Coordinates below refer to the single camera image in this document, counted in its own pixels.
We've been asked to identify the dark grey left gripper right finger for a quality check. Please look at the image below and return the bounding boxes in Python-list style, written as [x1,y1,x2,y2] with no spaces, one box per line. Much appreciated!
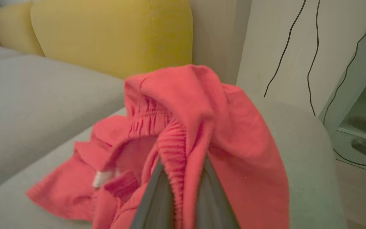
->
[196,154,241,229]

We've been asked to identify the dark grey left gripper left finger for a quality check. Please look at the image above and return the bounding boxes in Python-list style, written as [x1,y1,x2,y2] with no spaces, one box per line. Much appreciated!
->
[131,157,175,229]

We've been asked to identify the red shorts with elastic waistband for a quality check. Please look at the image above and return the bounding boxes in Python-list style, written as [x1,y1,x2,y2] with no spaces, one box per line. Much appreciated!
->
[26,64,290,229]

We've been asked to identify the large grey sofa seat cushion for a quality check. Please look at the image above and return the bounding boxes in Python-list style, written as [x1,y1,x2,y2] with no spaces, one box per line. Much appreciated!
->
[0,95,347,229]

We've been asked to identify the white shelf unit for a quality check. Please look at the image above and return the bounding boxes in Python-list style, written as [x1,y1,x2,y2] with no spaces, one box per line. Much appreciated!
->
[318,10,366,177]

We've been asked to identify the thin black cable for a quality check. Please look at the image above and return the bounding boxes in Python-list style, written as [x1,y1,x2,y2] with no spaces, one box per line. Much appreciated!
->
[323,3,366,167]
[307,0,321,117]
[263,0,307,98]

